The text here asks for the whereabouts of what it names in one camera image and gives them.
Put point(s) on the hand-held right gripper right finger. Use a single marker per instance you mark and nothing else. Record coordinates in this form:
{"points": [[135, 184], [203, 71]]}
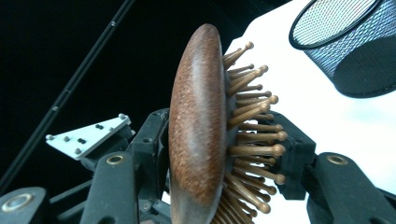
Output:
{"points": [[295, 149]]}

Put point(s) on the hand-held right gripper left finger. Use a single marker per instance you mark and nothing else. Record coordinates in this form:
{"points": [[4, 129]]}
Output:
{"points": [[149, 149]]}

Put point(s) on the brown wooden hairbrush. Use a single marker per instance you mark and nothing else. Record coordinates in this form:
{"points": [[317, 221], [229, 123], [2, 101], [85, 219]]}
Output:
{"points": [[196, 124]]}

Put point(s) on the black mesh cup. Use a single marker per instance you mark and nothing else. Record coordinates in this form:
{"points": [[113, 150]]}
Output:
{"points": [[367, 68]]}

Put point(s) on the thin black pole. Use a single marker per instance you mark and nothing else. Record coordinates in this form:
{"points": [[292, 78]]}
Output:
{"points": [[67, 93]]}

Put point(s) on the white board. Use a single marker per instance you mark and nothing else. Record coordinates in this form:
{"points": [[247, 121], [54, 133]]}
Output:
{"points": [[342, 124]]}

